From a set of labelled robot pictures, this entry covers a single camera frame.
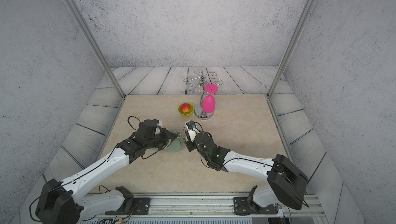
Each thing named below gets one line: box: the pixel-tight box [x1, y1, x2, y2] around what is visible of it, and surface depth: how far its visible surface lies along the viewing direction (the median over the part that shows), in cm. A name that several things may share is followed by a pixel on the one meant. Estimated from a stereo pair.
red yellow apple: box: [180, 103, 191, 115], surface depth 109 cm
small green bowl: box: [177, 102, 195, 118], surface depth 110 cm
